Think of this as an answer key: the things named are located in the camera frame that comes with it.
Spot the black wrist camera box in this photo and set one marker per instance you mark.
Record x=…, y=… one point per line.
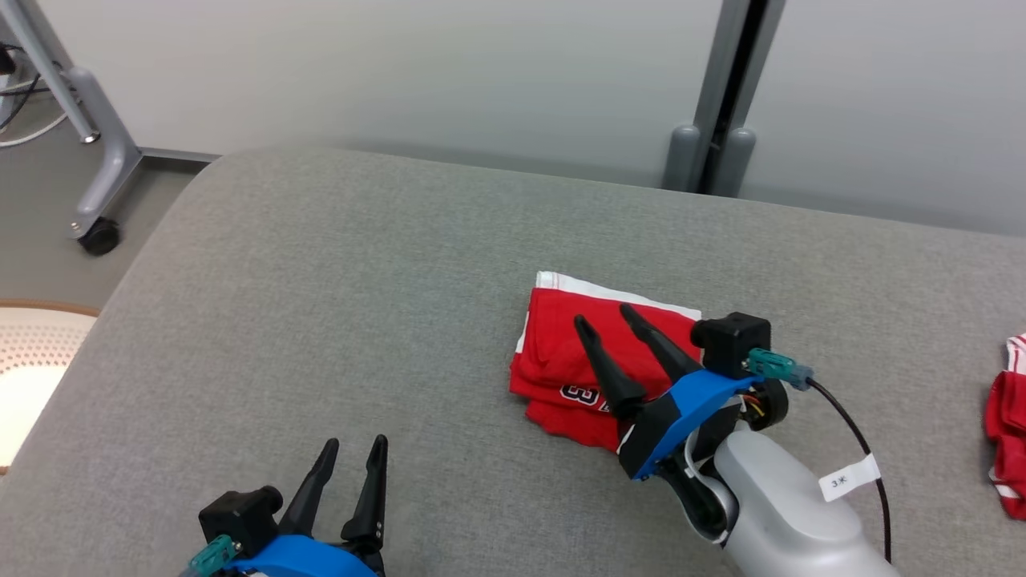
x=240, y=517
x=729, y=344

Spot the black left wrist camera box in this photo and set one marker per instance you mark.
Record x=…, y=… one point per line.
x=240, y=517

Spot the black caster wheel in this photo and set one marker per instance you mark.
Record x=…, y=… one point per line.
x=100, y=238

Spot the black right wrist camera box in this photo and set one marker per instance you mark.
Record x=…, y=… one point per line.
x=729, y=344

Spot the red jersey shorts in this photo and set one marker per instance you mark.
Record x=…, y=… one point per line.
x=553, y=353

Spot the teal right camera connector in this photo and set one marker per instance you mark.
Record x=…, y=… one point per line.
x=777, y=367

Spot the teal camera connector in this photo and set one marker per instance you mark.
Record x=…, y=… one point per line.
x=212, y=554
x=777, y=367

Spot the grey cylindrical post foot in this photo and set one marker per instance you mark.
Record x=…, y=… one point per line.
x=681, y=160
x=733, y=164

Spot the crumpled red white sports garment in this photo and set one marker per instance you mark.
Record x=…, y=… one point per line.
x=1010, y=417

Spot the grey partition post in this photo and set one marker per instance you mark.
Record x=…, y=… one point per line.
x=724, y=48

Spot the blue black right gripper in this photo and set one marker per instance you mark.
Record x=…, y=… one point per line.
x=681, y=409

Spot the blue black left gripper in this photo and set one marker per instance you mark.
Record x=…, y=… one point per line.
x=304, y=557

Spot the teal left camera connector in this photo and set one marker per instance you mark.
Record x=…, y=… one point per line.
x=212, y=554

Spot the grey metal stand leg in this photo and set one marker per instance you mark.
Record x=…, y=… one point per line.
x=112, y=160

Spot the white perforated round basket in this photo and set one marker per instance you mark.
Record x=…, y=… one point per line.
x=32, y=361

